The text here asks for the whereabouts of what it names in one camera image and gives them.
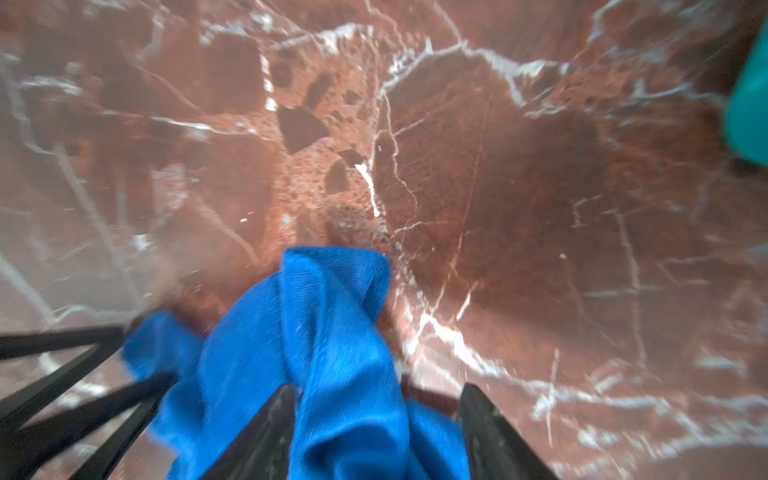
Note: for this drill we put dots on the blue towel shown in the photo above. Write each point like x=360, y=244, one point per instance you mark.
x=310, y=325

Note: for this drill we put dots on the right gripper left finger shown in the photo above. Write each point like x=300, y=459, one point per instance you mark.
x=262, y=448

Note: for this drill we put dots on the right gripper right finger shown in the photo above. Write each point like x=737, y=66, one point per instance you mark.
x=495, y=449

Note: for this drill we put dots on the teal plastic basket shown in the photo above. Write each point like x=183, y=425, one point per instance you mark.
x=745, y=125

